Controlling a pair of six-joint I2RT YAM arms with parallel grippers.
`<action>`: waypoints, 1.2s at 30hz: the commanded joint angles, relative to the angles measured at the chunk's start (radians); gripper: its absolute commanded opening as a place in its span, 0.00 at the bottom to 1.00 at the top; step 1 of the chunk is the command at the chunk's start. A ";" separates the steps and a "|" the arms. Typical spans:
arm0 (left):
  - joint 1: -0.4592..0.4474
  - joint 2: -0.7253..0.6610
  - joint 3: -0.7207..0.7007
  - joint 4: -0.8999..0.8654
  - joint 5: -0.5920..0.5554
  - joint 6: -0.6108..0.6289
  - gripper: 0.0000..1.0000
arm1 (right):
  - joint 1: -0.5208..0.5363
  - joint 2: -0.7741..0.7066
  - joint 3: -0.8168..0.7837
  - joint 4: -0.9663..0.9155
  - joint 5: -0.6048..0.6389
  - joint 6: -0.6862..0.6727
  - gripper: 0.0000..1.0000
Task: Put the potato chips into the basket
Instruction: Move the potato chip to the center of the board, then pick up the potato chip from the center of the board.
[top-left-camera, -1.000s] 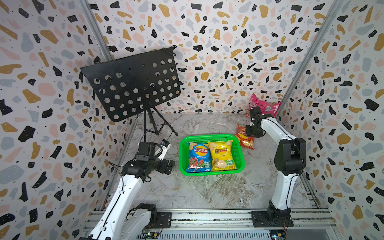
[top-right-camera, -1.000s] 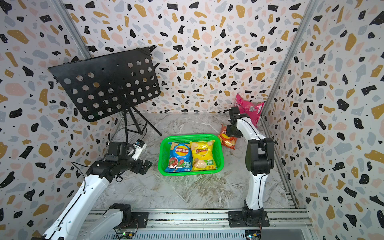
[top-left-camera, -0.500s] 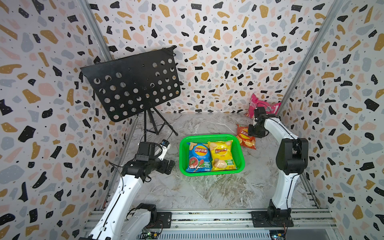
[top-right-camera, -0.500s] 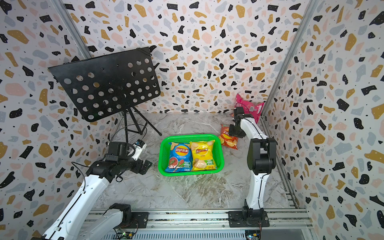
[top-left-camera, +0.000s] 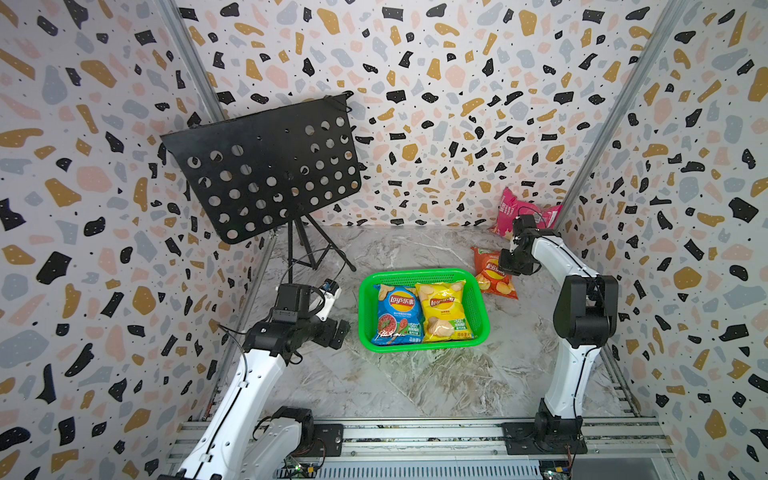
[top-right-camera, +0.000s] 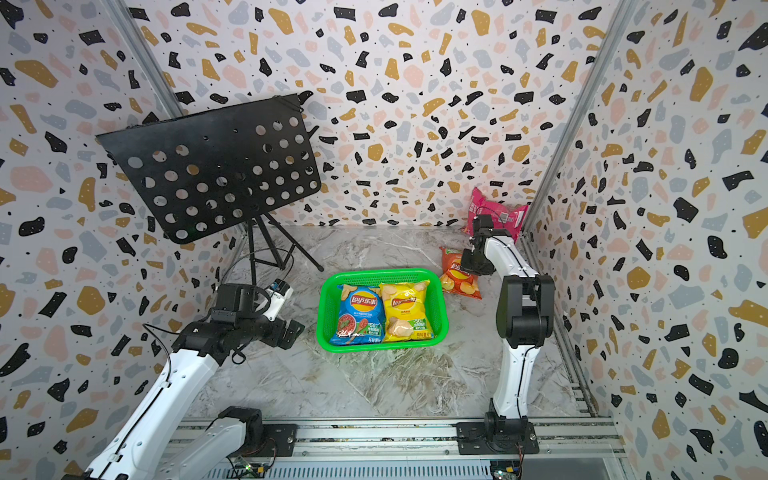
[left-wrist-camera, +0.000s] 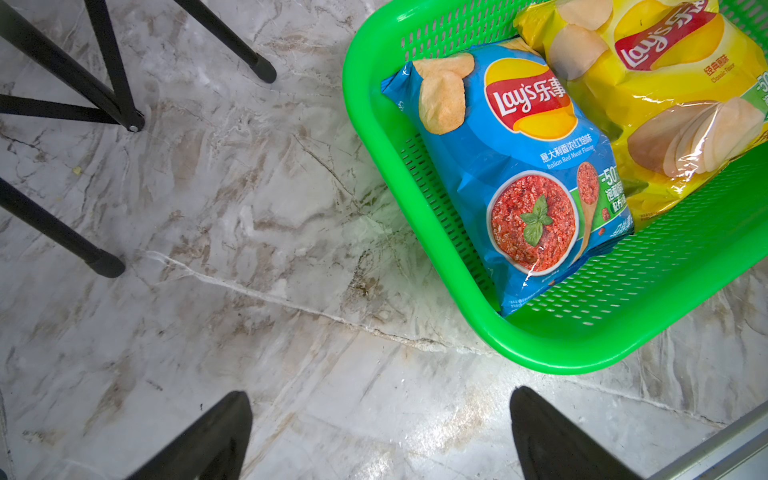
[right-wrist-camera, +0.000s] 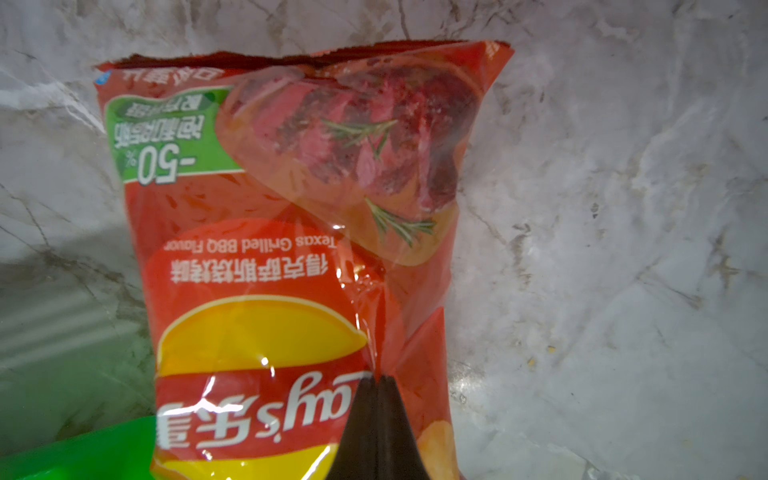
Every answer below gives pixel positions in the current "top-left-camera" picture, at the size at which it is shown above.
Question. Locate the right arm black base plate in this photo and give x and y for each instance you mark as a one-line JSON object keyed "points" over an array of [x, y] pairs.
{"points": [[530, 438]]}

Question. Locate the black perforated music stand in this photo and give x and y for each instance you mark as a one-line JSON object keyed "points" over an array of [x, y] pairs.
{"points": [[258, 172]]}

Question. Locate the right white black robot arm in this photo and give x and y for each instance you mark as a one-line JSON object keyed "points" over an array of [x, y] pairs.
{"points": [[585, 317]]}

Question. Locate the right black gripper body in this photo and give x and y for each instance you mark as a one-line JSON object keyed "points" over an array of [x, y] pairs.
{"points": [[509, 262]]}

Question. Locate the yellow Lay's chips bag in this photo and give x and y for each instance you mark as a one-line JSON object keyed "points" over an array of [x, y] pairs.
{"points": [[444, 314]]}

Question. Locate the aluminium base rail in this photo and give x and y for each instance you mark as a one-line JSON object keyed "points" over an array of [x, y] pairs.
{"points": [[618, 448]]}

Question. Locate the blue Lay's chips bag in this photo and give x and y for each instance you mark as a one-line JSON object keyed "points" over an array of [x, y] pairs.
{"points": [[399, 316]]}

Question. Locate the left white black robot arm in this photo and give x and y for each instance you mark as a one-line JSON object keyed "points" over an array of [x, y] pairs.
{"points": [[240, 441]]}

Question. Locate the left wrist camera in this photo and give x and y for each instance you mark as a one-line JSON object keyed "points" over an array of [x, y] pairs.
{"points": [[326, 296]]}

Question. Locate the pink snack bag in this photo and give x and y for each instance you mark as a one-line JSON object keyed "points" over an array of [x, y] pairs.
{"points": [[511, 207]]}

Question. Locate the red Lay's chips bag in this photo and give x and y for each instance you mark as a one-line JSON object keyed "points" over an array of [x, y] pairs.
{"points": [[489, 276]]}

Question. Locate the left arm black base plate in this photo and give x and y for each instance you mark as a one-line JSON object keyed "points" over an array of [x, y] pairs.
{"points": [[281, 437]]}

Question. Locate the green plastic basket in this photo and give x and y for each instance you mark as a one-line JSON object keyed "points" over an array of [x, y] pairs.
{"points": [[473, 303]]}

